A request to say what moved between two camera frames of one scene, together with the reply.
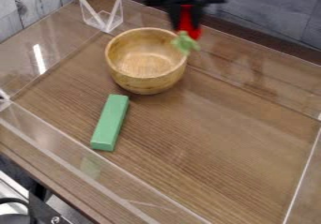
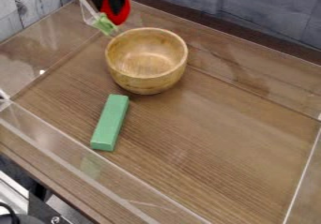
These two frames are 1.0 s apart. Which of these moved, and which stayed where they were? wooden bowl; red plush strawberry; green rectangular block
Moved: red plush strawberry
Stayed: wooden bowl; green rectangular block
